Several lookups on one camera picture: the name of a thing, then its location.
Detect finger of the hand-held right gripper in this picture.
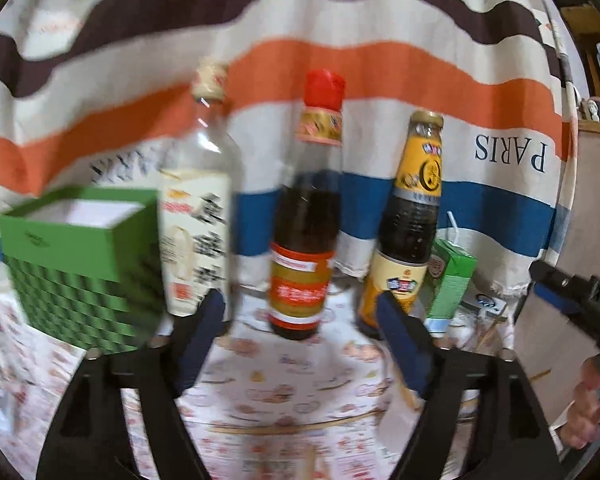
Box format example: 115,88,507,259
528,259,600,294
537,282,589,317

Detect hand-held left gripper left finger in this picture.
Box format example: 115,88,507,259
35,289,227,480

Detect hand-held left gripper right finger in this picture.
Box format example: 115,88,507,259
376,290,565,480

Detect long wooden chopstick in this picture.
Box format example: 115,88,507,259
207,407,388,433

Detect person's right hand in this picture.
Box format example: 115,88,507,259
562,354,600,453

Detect white electronic device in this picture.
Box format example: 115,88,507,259
462,287,510,313

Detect green drink carton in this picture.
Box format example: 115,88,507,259
422,237,479,336

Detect brown wooden board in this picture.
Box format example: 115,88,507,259
512,120,600,436

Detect bear print tablecloth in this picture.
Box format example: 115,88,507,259
150,280,513,428

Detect clear cooking wine bottle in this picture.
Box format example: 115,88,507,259
157,57,243,318

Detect green checkered box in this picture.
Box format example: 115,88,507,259
0,186,165,356

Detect yellow-label oyster sauce bottle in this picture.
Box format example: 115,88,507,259
356,110,445,338

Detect pink print tablecloth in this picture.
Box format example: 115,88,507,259
0,285,480,480

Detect red-capped sesame oil bottle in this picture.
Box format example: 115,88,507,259
267,69,348,342

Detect striped fabric cloth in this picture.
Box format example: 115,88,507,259
0,0,580,296

